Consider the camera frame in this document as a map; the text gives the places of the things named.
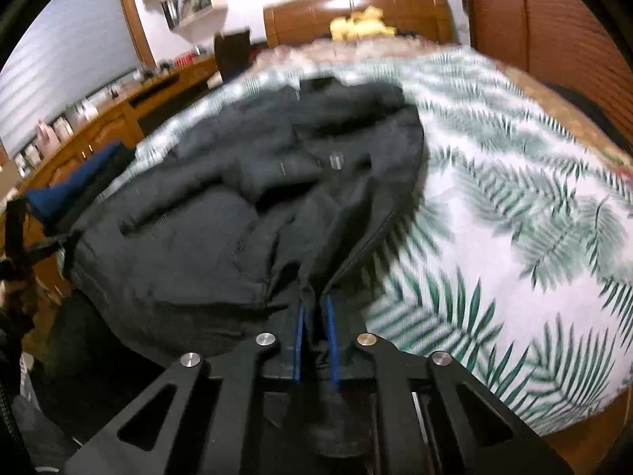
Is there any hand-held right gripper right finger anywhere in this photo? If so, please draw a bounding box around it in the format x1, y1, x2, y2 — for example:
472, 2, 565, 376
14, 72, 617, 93
324, 297, 574, 475

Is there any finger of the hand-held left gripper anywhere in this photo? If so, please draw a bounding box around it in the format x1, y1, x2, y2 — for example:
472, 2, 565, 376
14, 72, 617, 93
6, 197, 28, 263
25, 236, 67, 260

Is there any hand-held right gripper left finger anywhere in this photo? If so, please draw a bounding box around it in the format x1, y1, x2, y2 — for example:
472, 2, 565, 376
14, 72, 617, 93
64, 302, 306, 475

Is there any black jacket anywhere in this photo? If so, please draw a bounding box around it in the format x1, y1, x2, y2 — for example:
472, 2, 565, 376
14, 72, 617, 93
59, 76, 428, 456

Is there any folded navy blue garment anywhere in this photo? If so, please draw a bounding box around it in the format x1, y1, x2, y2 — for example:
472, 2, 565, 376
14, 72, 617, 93
25, 142, 136, 223

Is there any wooden desk cabinet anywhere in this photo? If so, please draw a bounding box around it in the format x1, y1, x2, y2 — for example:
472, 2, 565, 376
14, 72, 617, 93
0, 54, 218, 308

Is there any grey window blind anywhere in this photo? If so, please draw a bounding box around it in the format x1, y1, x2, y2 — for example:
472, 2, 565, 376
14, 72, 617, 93
0, 0, 142, 156

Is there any bed with leaf-print blanket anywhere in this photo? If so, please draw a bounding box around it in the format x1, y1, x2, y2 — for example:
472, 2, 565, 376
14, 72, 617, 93
133, 47, 633, 439

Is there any dark desk chair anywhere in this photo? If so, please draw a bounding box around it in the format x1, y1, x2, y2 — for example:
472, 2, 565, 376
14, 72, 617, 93
214, 30, 253, 82

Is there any yellow plush toy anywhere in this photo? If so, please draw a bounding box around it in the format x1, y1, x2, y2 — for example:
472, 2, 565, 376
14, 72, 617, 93
329, 6, 396, 40

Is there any wooden bed headboard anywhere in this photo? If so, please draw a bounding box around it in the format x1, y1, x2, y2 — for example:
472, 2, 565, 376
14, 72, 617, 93
263, 0, 456, 48

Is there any wooden louvred wardrobe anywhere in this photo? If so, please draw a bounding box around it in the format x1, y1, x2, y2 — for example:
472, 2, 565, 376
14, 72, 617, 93
457, 0, 633, 124

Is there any wooden window frame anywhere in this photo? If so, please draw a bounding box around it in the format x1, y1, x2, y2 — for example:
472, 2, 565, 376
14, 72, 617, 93
114, 0, 156, 67

